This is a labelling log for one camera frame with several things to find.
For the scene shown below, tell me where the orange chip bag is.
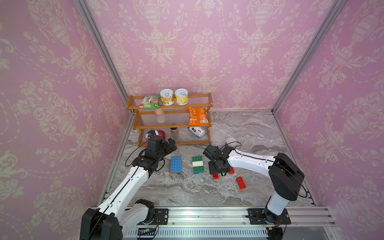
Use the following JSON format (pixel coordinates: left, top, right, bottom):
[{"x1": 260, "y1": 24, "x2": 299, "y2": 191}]
[{"x1": 186, "y1": 108, "x2": 210, "y2": 126}]

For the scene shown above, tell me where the small brown jar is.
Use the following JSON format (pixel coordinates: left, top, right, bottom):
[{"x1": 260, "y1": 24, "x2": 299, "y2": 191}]
[{"x1": 170, "y1": 127, "x2": 179, "y2": 139}]

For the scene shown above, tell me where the clear plastic bottle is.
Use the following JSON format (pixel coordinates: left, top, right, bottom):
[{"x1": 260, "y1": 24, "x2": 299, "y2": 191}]
[{"x1": 155, "y1": 108, "x2": 166, "y2": 124}]

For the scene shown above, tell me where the aluminium front rail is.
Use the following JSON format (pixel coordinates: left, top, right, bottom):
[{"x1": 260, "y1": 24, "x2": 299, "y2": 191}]
[{"x1": 122, "y1": 207, "x2": 341, "y2": 240}]

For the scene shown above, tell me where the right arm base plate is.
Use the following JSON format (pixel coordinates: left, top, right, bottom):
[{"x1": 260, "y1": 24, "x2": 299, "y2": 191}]
[{"x1": 246, "y1": 208, "x2": 292, "y2": 225}]

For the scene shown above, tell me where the yellow noodle cup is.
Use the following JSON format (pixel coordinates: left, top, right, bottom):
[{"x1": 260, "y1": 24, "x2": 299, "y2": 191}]
[
  {"x1": 175, "y1": 89, "x2": 189, "y2": 106},
  {"x1": 160, "y1": 89, "x2": 174, "y2": 106}
]

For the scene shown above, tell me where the green brick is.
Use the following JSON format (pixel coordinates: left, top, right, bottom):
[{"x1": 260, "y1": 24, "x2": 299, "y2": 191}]
[
  {"x1": 193, "y1": 166, "x2": 205, "y2": 174},
  {"x1": 192, "y1": 156, "x2": 203, "y2": 162}
]

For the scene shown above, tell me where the white black lying can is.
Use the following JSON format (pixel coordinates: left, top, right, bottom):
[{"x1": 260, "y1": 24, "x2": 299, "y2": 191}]
[{"x1": 188, "y1": 127, "x2": 206, "y2": 138}]

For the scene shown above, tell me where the right yellow noodle cup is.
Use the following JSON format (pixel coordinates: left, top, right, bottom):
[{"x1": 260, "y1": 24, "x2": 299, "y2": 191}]
[{"x1": 175, "y1": 89, "x2": 189, "y2": 106}]

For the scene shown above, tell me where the pink lying cup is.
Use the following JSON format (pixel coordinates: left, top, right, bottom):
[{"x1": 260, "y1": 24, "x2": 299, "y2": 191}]
[{"x1": 145, "y1": 130, "x2": 166, "y2": 141}]

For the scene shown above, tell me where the green white snack packet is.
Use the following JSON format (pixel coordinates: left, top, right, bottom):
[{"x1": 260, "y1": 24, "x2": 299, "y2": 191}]
[{"x1": 139, "y1": 95, "x2": 162, "y2": 110}]

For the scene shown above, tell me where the white brick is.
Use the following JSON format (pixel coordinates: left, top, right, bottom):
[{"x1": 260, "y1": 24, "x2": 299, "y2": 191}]
[{"x1": 193, "y1": 161, "x2": 204, "y2": 167}]

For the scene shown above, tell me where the left yellow noodle cup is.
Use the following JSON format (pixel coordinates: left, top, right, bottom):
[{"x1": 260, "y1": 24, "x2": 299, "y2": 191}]
[{"x1": 160, "y1": 89, "x2": 174, "y2": 106}]

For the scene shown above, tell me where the white lid green can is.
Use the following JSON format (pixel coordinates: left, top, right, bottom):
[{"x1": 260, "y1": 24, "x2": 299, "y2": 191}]
[{"x1": 226, "y1": 137, "x2": 239, "y2": 148}]

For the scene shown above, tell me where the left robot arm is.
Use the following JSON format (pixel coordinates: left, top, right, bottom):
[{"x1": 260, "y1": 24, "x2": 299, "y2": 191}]
[{"x1": 80, "y1": 135, "x2": 177, "y2": 240}]

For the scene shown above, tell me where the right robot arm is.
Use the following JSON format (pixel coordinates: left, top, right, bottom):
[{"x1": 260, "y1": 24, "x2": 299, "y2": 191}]
[{"x1": 203, "y1": 145, "x2": 305, "y2": 225}]

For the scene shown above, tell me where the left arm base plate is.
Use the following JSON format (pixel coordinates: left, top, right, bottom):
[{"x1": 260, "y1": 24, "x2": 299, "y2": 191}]
[{"x1": 147, "y1": 208, "x2": 169, "y2": 225}]

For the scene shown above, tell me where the wooden three-tier shelf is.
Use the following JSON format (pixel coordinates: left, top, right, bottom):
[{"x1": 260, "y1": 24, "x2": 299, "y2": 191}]
[{"x1": 126, "y1": 93, "x2": 213, "y2": 146}]

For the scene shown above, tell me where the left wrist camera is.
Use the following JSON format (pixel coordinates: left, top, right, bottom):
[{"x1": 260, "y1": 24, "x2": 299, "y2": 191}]
[{"x1": 147, "y1": 130, "x2": 160, "y2": 137}]

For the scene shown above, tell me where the light blue brick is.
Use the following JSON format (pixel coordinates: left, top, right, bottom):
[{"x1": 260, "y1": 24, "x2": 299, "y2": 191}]
[
  {"x1": 170, "y1": 166, "x2": 182, "y2": 174},
  {"x1": 171, "y1": 156, "x2": 182, "y2": 163},
  {"x1": 171, "y1": 162, "x2": 182, "y2": 169}
]

